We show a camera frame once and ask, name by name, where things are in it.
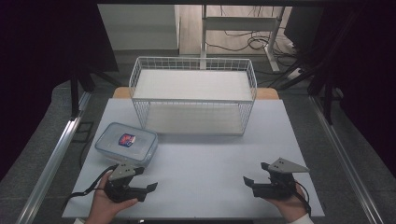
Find clear plastic food container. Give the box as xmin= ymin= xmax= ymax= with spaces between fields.
xmin=94 ymin=121 xmax=159 ymax=168

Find person's right white sleeve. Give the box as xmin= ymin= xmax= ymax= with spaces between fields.
xmin=287 ymin=213 xmax=315 ymax=224

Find white power strip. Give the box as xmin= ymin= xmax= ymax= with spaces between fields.
xmin=285 ymin=67 xmax=304 ymax=81

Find person's right hand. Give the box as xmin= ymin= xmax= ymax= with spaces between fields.
xmin=263 ymin=182 xmax=310 ymax=224

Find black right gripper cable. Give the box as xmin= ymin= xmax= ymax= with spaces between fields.
xmin=292 ymin=179 xmax=313 ymax=218

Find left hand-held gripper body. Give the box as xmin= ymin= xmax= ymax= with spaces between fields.
xmin=104 ymin=162 xmax=147 ymax=203

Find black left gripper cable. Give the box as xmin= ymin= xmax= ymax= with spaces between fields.
xmin=61 ymin=163 xmax=119 ymax=213

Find wooden table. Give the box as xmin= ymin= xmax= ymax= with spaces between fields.
xmin=111 ymin=86 xmax=280 ymax=101

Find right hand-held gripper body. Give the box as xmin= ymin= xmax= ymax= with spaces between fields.
xmin=252 ymin=157 xmax=311 ymax=201

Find person's left hand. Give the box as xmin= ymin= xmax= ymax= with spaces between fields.
xmin=84 ymin=171 xmax=139 ymax=224

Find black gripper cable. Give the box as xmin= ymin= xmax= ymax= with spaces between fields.
xmin=292 ymin=179 xmax=313 ymax=218
xmin=61 ymin=163 xmax=119 ymax=213

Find black floor cables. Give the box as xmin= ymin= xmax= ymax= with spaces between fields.
xmin=205 ymin=5 xmax=298 ymax=57

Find black metal stand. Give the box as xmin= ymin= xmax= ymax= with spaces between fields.
xmin=68 ymin=69 xmax=96 ymax=122
xmin=306 ymin=62 xmax=335 ymax=126

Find aluminium rail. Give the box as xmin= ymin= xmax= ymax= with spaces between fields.
xmin=308 ymin=95 xmax=385 ymax=224
xmin=14 ymin=91 xmax=92 ymax=224

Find white metal desk frame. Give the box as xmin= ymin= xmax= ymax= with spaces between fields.
xmin=200 ymin=4 xmax=287 ymax=73

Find white wire rack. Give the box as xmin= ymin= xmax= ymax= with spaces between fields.
xmin=128 ymin=56 xmax=259 ymax=137

